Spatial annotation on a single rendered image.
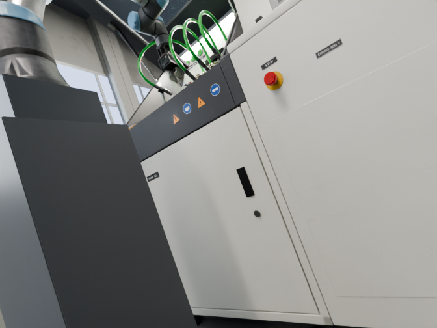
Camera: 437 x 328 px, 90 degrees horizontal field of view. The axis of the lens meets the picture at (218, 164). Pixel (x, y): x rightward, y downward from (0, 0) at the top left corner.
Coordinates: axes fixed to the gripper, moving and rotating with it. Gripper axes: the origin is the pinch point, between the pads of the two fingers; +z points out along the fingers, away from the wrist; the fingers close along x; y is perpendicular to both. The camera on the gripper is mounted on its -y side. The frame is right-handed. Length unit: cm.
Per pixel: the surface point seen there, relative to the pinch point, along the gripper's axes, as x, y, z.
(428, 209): 68, 24, 74
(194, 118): 16.3, 23.4, 27.2
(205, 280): -6, 23, 88
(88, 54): -173, -75, -156
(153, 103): -28.6, -6.3, -5.2
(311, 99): 54, 23, 40
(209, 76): 28.2, 23.4, 17.4
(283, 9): 57, 23, 15
